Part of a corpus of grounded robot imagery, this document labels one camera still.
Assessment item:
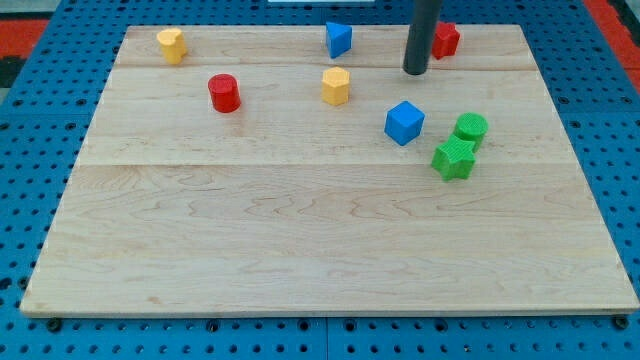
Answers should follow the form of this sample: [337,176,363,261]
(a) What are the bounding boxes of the yellow heart block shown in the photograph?
[156,28,188,65]

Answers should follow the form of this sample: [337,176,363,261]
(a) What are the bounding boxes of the wooden board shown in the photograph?
[20,25,639,319]

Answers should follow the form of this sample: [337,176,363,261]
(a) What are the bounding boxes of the blue cube block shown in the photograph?
[384,101,425,146]

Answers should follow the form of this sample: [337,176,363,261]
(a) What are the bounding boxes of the green cylinder block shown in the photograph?
[453,112,489,153]

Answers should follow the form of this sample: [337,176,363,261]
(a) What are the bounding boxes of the blue triangle block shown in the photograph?
[325,22,353,59]

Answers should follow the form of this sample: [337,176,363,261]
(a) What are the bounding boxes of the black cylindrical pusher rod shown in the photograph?
[403,0,443,76]

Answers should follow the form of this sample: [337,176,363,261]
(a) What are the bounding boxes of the red star block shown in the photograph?
[431,21,460,59]

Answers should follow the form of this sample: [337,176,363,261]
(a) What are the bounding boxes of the red cylinder block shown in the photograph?
[208,74,241,113]

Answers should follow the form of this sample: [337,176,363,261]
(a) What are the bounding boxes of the yellow hexagon block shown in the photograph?
[321,67,350,106]

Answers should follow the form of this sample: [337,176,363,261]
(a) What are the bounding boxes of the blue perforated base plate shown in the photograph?
[1,0,639,359]

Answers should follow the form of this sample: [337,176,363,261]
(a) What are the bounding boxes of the green star block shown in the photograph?
[431,134,476,181]

